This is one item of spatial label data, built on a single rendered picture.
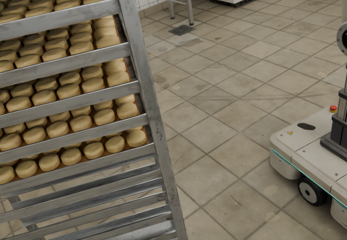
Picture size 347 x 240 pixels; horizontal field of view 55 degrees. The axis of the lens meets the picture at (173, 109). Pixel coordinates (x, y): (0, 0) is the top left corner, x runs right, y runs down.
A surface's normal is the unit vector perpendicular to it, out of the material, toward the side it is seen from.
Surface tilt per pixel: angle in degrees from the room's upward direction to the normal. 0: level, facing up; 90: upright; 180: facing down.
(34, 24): 90
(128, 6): 90
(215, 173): 0
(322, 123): 0
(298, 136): 0
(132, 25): 90
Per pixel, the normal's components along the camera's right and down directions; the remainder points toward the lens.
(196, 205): -0.15, -0.81
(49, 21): 0.23, 0.52
